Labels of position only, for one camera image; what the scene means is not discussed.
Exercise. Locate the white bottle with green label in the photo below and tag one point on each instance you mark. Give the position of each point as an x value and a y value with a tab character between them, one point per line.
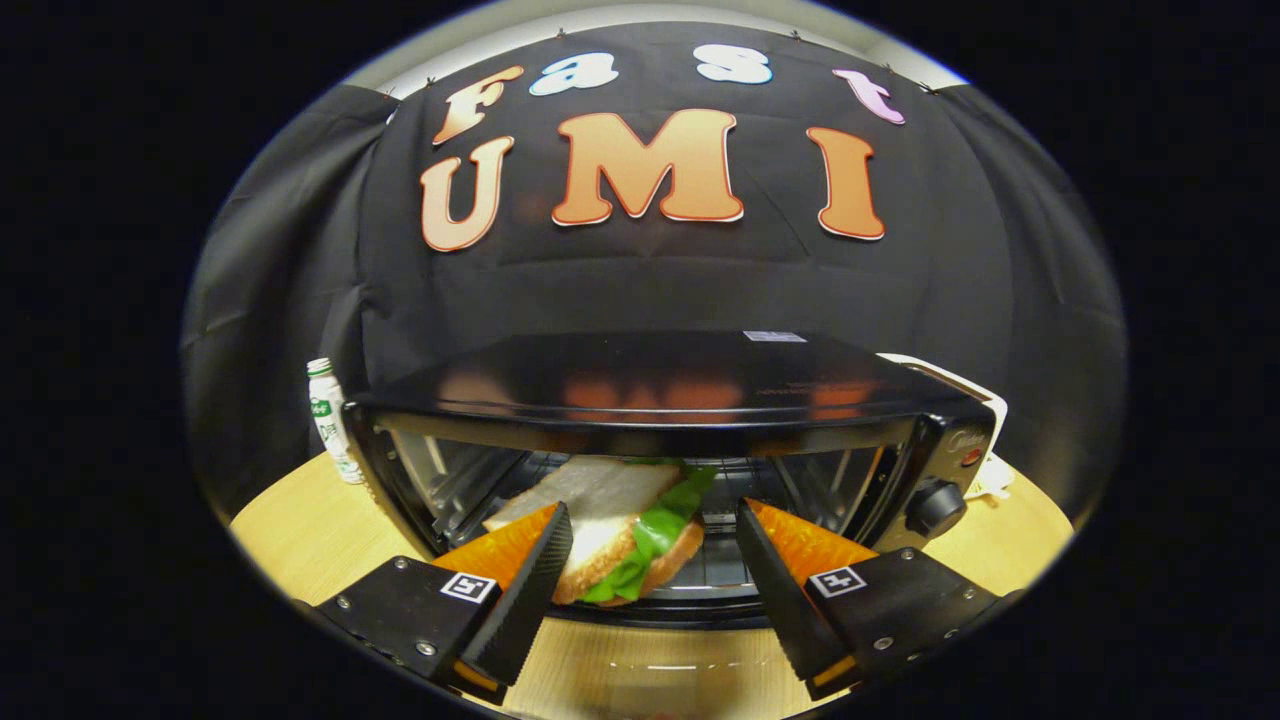
328	420

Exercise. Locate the black toaster oven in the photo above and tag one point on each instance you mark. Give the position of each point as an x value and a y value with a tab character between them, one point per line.
650	385

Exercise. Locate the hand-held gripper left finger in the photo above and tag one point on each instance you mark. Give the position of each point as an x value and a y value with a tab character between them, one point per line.
528	590

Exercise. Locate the sandwich with lettuce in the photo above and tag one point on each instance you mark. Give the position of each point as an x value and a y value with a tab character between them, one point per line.
610	500

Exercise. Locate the white toaster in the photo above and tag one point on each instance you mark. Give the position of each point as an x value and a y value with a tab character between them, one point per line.
985	410

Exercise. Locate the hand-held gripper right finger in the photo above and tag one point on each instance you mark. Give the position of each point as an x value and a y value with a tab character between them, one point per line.
780	590

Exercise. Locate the black backdrop cloth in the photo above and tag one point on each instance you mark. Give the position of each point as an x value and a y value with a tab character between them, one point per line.
980	250

